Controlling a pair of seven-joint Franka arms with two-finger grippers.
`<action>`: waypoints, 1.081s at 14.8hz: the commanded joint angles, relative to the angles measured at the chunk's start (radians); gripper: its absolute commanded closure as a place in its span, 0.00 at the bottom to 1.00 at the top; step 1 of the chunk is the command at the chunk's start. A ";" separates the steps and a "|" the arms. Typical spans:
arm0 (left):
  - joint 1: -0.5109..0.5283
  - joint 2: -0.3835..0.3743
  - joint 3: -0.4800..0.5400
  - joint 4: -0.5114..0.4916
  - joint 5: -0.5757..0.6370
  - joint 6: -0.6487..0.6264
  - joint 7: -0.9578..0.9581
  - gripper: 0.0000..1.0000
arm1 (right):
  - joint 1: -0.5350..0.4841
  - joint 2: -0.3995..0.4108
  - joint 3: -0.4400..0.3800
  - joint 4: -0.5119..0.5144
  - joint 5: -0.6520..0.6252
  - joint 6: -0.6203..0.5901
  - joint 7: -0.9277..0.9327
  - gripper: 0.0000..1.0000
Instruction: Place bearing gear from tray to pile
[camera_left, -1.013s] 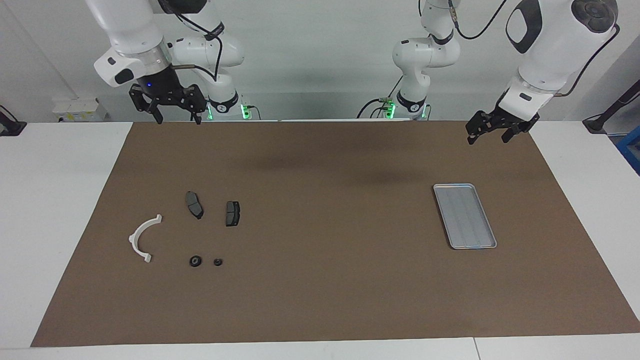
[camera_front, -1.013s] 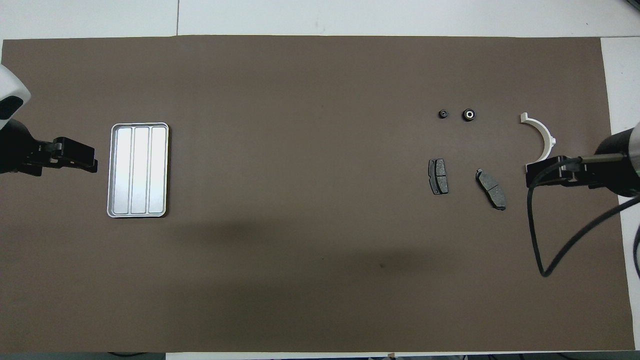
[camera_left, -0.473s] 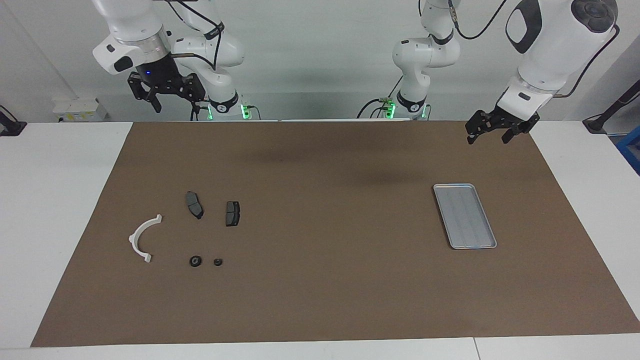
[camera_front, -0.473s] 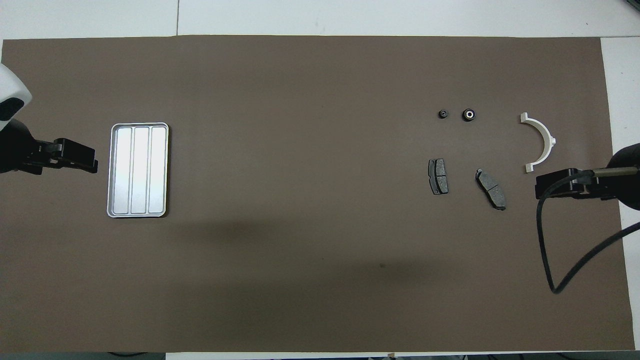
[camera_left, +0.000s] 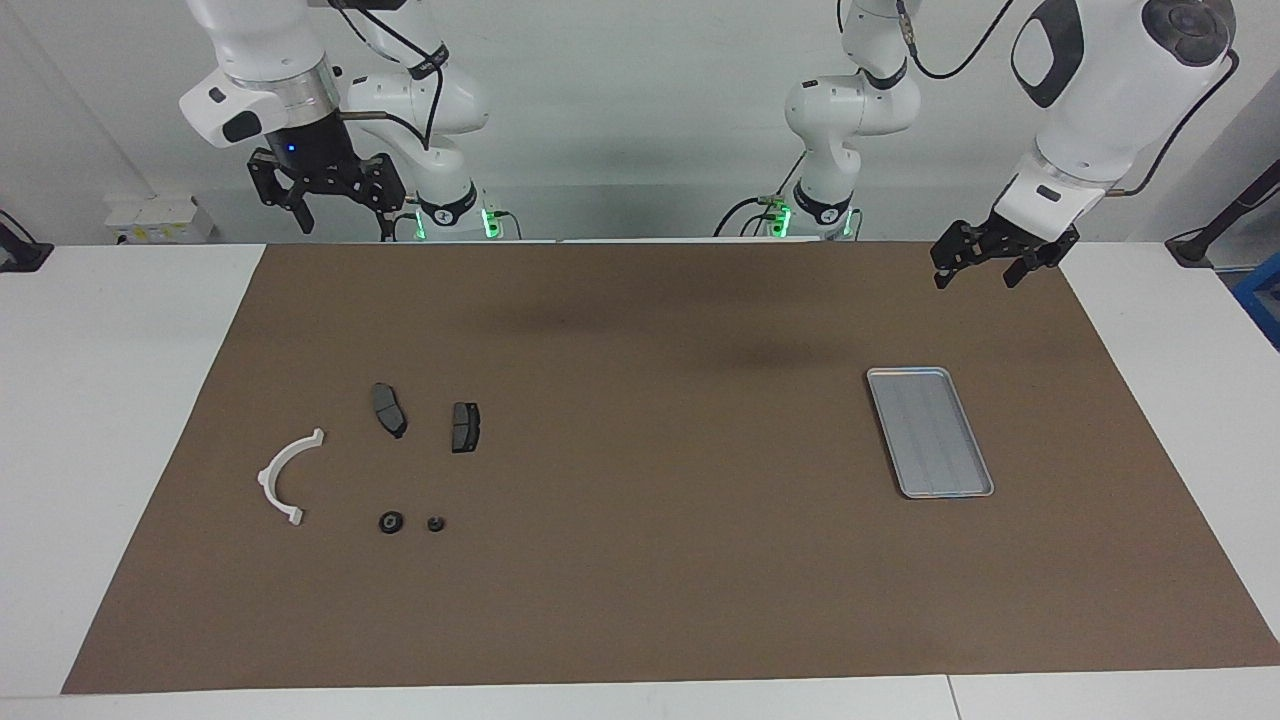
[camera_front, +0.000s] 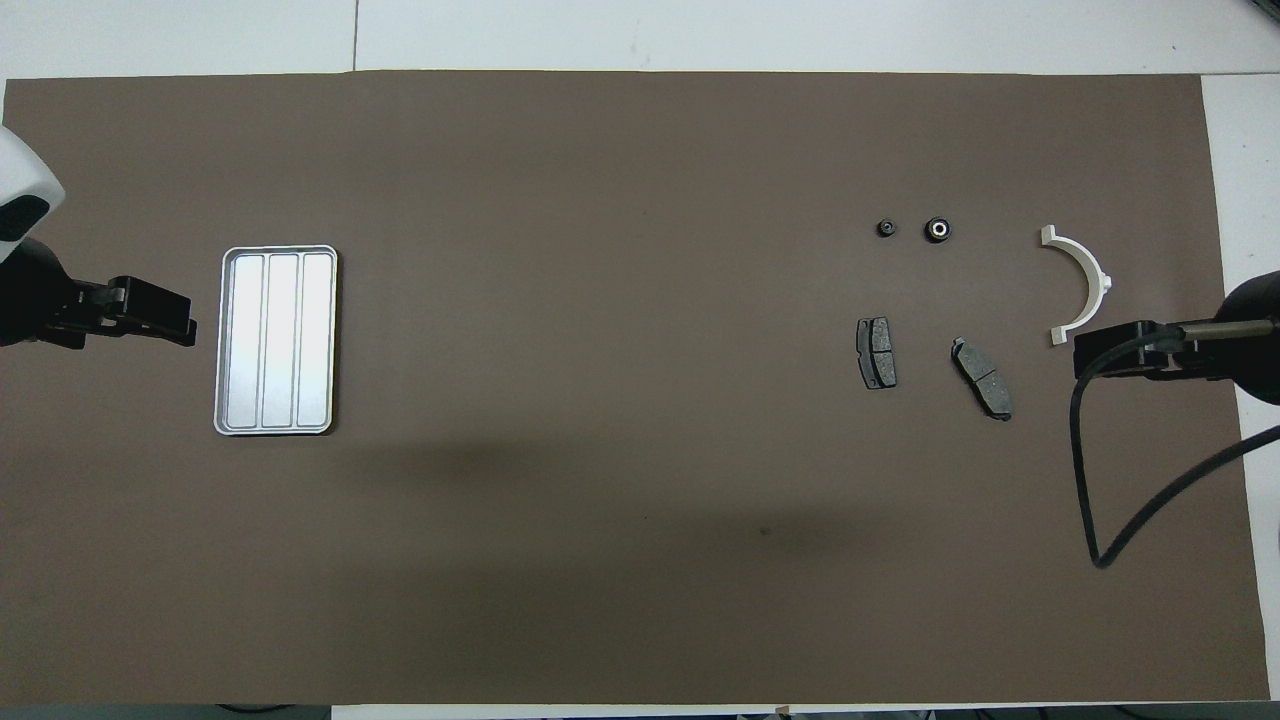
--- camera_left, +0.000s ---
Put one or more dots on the short dark brake pad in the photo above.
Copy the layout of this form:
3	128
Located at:
466	427

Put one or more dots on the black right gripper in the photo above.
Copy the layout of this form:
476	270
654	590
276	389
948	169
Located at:
310	165

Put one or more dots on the black stand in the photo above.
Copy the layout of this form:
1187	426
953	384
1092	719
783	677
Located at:
1195	248

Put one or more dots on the black clamp mount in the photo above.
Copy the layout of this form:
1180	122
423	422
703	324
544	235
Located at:
20	255

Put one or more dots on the brown table mat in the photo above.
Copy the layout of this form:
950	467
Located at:
650	600

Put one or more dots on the large black bearing gear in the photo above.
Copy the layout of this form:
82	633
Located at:
383	524

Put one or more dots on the silver metal tray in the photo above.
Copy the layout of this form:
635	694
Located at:
930	430

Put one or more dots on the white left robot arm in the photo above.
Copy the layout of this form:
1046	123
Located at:
1090	100

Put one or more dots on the white semicircular bracket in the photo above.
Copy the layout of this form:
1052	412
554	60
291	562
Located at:
268	482

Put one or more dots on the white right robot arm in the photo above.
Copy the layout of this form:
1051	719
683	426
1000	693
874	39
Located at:
250	50

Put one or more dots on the blue crate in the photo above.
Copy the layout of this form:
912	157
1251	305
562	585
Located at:
1262	300

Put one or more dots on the white box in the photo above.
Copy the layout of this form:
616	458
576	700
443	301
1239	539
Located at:
160	220

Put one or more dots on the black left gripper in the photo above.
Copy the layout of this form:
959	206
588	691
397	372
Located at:
1000	245

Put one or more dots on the long dark brake pad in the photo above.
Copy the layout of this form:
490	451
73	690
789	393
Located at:
390	410

